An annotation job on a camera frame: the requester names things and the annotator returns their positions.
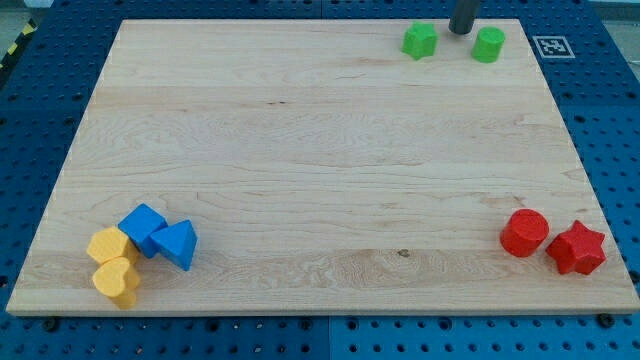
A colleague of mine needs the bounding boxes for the green star block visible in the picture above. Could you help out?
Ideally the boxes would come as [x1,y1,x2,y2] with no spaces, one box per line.
[401,21,439,60]

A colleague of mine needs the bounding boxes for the red star block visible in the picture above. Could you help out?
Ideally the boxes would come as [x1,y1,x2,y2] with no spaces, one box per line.
[545,220,607,275]

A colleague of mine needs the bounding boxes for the light wooden board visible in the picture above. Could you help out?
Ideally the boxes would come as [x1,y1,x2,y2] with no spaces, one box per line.
[7,19,639,317]

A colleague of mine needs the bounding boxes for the blue triangular prism block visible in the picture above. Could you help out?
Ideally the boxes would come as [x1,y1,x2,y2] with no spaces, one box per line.
[150,220,198,271]

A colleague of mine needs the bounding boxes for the blue cube block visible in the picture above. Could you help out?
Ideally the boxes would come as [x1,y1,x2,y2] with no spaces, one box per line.
[118,204,167,258]

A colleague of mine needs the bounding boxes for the red cylinder block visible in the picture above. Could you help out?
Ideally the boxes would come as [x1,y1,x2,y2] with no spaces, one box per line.
[499,209,550,257]

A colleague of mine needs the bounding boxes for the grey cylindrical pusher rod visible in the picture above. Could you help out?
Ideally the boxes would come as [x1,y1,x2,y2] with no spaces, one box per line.
[448,0,481,35]

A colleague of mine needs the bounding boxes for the yellow hexagon block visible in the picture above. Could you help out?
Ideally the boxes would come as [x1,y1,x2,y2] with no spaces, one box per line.
[86,226,139,265]

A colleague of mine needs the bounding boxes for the green cylinder block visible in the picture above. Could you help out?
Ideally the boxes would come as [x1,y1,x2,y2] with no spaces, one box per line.
[471,26,506,63]

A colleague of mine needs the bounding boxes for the yellow heart block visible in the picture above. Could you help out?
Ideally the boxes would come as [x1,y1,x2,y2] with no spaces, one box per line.
[92,257,141,310]

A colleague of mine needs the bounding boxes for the white fiducial marker tag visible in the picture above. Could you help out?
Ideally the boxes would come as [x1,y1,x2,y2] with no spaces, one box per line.
[533,35,575,59]

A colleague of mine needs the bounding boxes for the yellow black hazard tape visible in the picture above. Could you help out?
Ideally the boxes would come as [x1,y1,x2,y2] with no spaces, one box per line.
[1,18,38,71]

